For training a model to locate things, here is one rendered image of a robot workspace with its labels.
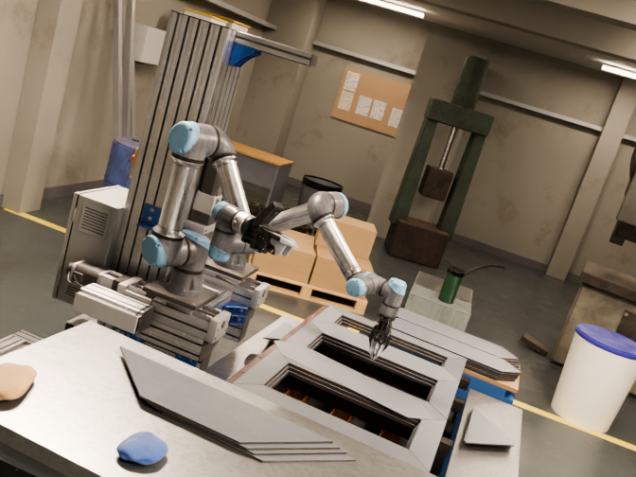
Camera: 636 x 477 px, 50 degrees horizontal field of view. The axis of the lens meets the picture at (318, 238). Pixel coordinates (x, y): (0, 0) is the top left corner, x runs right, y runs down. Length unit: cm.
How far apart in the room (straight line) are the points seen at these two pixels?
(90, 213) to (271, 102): 861
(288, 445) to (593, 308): 531
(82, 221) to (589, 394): 406
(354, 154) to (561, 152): 330
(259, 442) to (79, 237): 147
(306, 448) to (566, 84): 999
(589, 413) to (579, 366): 36
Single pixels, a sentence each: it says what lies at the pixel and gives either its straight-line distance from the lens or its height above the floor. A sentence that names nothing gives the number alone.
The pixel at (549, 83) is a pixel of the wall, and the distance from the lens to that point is 1140.
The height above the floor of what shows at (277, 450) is 106.
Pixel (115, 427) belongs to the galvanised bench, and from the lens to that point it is 175.
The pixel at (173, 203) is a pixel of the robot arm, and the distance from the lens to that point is 246.
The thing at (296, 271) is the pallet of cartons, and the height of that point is 23.
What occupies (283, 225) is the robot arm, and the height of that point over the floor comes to 128.
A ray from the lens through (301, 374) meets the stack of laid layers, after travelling 276.
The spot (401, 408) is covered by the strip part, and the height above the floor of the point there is 86.
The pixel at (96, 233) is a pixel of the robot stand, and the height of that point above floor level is 110.
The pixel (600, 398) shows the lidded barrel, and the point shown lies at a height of 28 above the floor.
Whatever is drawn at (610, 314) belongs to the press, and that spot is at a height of 66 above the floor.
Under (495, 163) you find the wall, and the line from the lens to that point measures 1137.
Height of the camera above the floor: 198
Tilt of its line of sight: 13 degrees down
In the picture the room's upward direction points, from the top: 17 degrees clockwise
